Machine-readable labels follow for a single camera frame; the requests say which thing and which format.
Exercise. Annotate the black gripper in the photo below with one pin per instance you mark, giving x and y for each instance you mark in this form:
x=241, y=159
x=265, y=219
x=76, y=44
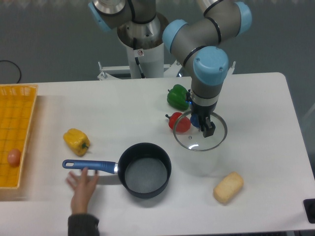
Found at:
x=203, y=107

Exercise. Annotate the glass lid with blue knob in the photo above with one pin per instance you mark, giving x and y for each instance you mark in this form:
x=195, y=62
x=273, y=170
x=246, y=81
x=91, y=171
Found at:
x=193, y=139

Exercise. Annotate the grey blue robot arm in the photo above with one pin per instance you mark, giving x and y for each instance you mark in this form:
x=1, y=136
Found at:
x=111, y=14

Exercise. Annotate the dark grey sleeved forearm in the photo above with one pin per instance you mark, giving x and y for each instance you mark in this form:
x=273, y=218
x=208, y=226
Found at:
x=83, y=224

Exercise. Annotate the person's bare hand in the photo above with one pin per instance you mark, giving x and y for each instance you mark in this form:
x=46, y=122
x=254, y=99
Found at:
x=83, y=188

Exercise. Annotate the red bell pepper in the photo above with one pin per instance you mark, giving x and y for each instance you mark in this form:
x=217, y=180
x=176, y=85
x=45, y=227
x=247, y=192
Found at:
x=182, y=126

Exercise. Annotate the green bell pepper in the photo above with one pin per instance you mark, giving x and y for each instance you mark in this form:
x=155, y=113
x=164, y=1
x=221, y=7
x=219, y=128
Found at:
x=176, y=97

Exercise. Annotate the beige bread loaf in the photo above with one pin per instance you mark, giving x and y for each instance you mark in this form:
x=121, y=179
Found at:
x=228, y=187

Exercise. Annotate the yellow bell pepper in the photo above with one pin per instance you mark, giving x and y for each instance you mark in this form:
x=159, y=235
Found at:
x=77, y=141

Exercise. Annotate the black object at table edge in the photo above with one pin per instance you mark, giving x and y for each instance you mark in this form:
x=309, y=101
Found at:
x=309, y=205

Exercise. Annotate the yellow plastic basket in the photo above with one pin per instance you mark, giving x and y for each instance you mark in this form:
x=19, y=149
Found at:
x=17, y=103

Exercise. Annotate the brown egg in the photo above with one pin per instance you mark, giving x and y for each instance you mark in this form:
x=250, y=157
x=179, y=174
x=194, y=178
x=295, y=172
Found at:
x=14, y=157

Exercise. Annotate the dark saucepan with blue handle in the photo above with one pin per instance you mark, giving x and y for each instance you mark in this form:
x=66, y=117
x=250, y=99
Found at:
x=144, y=169

